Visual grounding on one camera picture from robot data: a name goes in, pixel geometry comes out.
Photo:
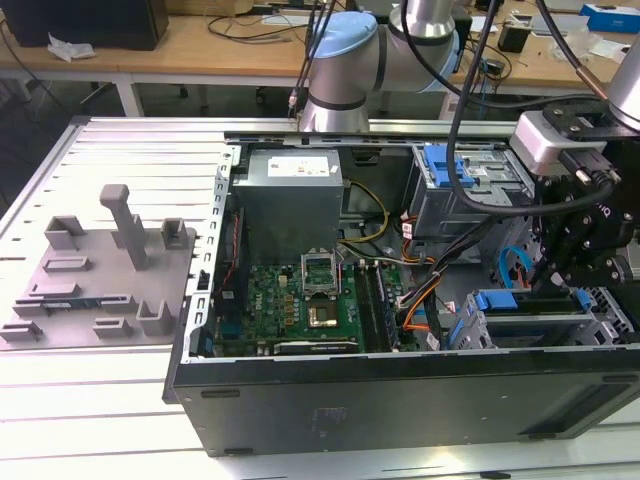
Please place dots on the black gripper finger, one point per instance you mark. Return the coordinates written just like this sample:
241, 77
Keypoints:
555, 245
595, 270

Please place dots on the hard disk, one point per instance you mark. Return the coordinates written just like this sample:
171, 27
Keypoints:
500, 300

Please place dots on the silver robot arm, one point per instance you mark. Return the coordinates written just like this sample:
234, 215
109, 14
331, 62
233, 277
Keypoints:
350, 75

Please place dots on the grey metal disk bay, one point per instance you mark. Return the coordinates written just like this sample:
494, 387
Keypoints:
606, 327

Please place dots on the grey optical drive cage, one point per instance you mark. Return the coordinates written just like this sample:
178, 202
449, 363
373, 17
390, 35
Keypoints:
435, 225

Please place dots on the blue plastic drive latch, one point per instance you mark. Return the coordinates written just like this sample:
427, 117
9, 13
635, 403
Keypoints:
440, 165

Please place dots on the wooden desk with clutter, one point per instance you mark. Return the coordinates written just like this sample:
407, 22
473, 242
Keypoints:
530, 75

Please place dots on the clear plastic packaging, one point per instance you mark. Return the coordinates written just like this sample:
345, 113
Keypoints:
600, 47

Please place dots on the green RAM stick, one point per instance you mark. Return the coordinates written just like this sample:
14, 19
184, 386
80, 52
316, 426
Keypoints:
388, 310

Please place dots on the flat grey box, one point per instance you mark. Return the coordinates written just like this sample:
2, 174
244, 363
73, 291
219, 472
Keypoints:
567, 24

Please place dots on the blue cardboard box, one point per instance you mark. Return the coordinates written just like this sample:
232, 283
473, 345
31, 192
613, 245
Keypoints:
612, 17

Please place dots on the small black cube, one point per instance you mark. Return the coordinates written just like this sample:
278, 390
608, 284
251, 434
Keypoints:
513, 38

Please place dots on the black RAM slot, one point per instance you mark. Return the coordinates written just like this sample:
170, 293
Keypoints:
367, 305

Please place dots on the black PC case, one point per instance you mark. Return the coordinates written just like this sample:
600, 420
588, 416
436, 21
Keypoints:
400, 400

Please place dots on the CPU socket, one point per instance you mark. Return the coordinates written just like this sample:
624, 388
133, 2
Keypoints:
322, 316

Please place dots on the graphics card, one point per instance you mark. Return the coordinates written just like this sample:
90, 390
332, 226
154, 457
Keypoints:
310, 346

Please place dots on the grey power supply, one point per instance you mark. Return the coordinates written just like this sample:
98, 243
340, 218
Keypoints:
285, 215

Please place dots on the green motherboard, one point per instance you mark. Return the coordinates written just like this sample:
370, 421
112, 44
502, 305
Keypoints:
270, 300

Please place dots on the grey parts rack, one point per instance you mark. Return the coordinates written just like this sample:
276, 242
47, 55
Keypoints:
100, 280

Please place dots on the RAM stick with blue label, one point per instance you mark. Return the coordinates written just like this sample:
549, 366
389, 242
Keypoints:
75, 304

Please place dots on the large black box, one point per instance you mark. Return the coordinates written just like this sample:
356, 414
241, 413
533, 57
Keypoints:
85, 22

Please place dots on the crumpled clear plastic bag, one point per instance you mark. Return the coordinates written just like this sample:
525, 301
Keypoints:
70, 48

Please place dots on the black camera bracket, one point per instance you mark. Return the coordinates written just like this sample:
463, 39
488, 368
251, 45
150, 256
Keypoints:
575, 117

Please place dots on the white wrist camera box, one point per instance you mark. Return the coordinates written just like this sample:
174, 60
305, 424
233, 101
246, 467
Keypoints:
535, 145

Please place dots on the wooden desk with white frame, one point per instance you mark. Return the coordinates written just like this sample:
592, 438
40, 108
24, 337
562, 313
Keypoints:
165, 55

